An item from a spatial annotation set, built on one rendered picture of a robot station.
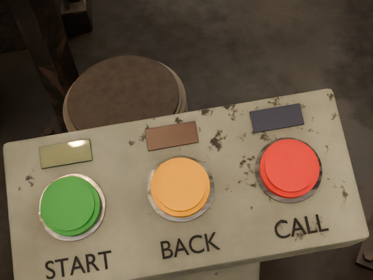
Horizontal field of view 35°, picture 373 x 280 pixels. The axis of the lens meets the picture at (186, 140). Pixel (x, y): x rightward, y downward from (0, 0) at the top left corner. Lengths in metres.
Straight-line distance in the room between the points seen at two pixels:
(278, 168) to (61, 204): 0.15
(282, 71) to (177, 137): 0.88
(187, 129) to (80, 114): 0.17
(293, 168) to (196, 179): 0.07
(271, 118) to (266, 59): 0.88
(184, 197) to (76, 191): 0.07
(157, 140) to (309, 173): 0.11
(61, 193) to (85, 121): 0.16
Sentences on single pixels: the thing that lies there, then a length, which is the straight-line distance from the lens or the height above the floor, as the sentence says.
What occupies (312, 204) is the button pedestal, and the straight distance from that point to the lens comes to 0.41.
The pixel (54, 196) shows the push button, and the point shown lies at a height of 0.61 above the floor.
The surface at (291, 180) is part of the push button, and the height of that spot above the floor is 0.61.
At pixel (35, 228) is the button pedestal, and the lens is 0.41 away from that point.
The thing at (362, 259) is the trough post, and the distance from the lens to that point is 1.04.
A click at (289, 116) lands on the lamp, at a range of 0.42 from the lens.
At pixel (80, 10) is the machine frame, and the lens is 1.36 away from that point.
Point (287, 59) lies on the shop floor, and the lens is 1.30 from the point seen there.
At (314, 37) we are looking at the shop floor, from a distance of 1.35.
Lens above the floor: 0.94
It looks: 54 degrees down
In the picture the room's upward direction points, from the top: 8 degrees counter-clockwise
